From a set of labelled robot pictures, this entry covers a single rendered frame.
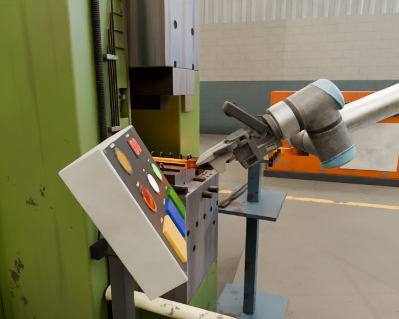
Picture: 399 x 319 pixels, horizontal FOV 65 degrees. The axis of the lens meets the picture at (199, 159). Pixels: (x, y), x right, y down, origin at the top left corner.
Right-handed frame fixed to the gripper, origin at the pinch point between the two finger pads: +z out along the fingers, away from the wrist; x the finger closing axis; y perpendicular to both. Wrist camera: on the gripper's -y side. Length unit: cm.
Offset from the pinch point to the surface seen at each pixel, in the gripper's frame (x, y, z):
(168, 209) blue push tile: -13.0, 3.1, 10.3
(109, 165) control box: -26.7, -12.7, 11.3
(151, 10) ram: 33, -43, -9
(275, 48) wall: 759, 20, -271
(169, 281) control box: -26.8, 10.3, 14.0
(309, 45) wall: 731, 55, -339
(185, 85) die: 45.3, -17.1, -7.2
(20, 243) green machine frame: 25, 0, 69
